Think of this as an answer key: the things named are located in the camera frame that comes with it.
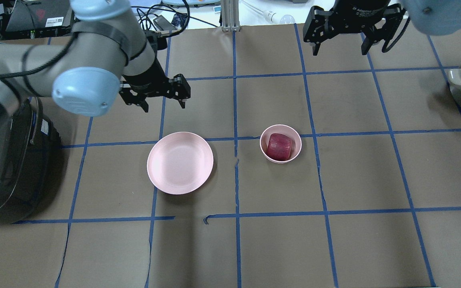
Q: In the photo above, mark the dark grey rice cooker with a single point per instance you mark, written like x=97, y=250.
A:
x=26, y=144

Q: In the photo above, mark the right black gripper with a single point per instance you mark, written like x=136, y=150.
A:
x=359, y=12

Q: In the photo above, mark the red apple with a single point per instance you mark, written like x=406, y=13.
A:
x=279, y=147

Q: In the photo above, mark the aluminium frame post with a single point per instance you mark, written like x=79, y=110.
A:
x=230, y=15

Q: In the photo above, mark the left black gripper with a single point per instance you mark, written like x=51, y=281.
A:
x=149, y=79

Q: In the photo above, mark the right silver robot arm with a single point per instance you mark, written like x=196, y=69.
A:
x=381, y=21

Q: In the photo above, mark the pink bowl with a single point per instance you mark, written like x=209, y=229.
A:
x=282, y=129

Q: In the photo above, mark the pink plate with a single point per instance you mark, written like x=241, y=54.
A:
x=180, y=163

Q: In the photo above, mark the black laptop computer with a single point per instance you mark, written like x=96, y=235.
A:
x=40, y=15

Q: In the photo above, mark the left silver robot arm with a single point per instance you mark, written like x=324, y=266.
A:
x=107, y=51

